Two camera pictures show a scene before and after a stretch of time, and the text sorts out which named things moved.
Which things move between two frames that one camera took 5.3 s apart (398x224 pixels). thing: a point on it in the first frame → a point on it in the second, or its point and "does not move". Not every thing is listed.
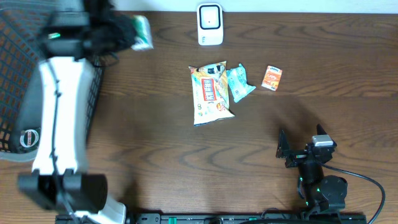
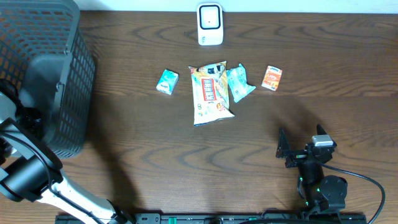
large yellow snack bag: [210, 93] does not move
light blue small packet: [238, 83] does not move
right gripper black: [283, 146] does not move
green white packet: [142, 23] → [167, 81]
